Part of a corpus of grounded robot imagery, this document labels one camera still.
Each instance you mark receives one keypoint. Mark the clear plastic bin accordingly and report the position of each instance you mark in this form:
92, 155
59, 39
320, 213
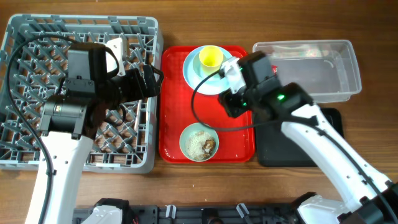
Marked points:
326, 69

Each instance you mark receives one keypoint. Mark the black plastic tray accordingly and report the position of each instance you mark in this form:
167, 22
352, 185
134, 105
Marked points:
274, 149

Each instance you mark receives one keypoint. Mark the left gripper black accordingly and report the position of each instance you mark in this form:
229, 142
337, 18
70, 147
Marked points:
151, 86

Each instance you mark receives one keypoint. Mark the grey dishwasher rack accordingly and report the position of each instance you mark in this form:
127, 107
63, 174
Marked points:
34, 54

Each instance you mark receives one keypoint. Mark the light blue plate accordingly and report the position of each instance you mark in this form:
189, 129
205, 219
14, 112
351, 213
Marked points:
214, 85

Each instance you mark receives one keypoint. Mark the yellow plastic cup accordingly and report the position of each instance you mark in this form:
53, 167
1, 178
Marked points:
211, 57

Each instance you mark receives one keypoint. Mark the red strawberry candy wrapper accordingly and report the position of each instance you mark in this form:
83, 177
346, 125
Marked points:
274, 69

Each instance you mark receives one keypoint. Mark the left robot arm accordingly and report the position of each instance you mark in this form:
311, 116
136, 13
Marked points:
69, 124

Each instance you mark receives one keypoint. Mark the green bowl with rice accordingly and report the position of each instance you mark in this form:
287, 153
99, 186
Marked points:
198, 143

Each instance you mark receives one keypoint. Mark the red plastic tray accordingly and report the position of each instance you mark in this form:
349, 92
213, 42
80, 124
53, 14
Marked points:
176, 115

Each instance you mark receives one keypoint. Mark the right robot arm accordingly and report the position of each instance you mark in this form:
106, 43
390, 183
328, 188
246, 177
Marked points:
367, 195

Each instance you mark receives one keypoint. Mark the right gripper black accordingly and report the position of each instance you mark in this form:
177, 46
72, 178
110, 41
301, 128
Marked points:
229, 100

